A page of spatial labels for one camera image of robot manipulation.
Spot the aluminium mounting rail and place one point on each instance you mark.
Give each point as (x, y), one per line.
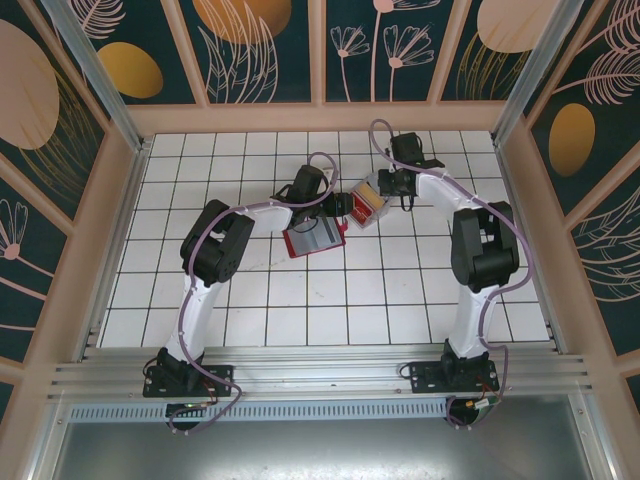
(320, 372)

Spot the grey metal sheet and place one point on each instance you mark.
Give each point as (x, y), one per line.
(320, 452)

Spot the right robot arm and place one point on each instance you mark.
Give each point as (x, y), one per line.
(470, 320)

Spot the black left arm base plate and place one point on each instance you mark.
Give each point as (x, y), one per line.
(220, 380)

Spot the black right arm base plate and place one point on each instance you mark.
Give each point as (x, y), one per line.
(430, 377)

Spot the red leather card holder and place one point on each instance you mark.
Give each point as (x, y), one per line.
(315, 242)

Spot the red credit card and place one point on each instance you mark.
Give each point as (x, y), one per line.
(361, 214)

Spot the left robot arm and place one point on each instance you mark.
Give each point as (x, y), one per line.
(200, 310)

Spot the clear plastic card box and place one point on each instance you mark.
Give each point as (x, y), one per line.
(372, 210)

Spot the yellow credit card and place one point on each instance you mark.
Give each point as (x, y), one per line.
(371, 197)

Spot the aluminium frame post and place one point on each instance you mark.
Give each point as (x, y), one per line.
(530, 70)
(95, 70)

